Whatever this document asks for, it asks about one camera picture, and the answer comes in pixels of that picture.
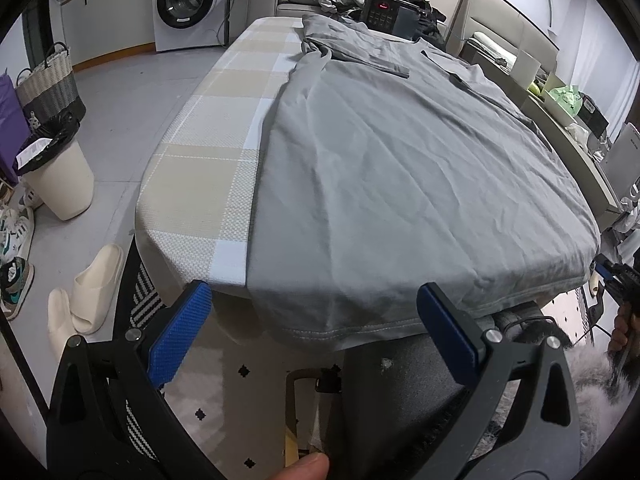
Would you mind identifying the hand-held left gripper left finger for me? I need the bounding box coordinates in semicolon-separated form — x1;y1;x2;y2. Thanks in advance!
46;279;223;480

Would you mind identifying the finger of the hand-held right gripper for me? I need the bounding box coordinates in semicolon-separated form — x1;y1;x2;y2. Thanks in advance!
593;255;622;287

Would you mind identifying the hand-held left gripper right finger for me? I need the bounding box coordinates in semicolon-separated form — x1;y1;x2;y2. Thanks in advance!
410;282;583;480

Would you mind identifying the grey t-shirt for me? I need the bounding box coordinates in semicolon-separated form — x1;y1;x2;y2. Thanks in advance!
247;12;601;353

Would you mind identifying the person's right forearm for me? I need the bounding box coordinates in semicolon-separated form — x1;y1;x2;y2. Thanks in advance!
570;345;640;461

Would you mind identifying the person's right hand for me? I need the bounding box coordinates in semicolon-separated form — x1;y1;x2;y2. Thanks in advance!
606;304;633;357

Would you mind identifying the person's left hand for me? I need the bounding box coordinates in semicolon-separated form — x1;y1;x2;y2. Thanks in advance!
270;452;331;480

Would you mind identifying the patterned white rug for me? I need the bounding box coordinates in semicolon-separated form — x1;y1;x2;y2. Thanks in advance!
115;240;351;480

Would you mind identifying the white electric kettle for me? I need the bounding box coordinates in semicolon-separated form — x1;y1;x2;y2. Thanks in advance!
600;122;640;212

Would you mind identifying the grey low cabinet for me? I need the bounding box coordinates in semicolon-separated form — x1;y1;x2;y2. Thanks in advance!
460;40;622;232

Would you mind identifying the black box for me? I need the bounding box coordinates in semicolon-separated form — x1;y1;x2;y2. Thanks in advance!
575;95;611;137

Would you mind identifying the dark green sneaker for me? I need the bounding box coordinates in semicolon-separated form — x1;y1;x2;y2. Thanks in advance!
0;257;36;321

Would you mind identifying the white bowl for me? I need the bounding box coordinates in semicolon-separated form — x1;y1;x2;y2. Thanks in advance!
541;71;584;127

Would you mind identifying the white trash bin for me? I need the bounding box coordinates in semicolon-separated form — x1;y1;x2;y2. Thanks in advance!
15;120;96;222

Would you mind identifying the white cylinder container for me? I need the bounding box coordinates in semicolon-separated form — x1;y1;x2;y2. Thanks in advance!
510;49;543;86

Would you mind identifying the purple bag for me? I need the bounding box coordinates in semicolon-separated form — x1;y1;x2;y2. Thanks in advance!
0;74;32;187

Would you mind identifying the beige upholstered bed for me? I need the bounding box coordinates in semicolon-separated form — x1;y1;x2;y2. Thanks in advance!
447;0;561;77

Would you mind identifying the woven laundry basket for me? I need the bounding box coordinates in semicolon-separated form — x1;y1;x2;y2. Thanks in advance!
15;42;87;124

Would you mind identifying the white washing machine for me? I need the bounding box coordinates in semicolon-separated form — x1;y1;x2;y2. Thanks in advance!
151;0;233;53

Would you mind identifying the black rice cooker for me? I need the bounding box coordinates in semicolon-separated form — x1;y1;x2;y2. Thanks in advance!
361;0;431;39

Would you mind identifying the kitchen counter cabinet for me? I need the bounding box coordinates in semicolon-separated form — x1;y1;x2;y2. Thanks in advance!
47;0;158;69

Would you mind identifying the crumpled grey garment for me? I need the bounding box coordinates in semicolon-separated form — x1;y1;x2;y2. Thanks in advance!
317;0;367;17

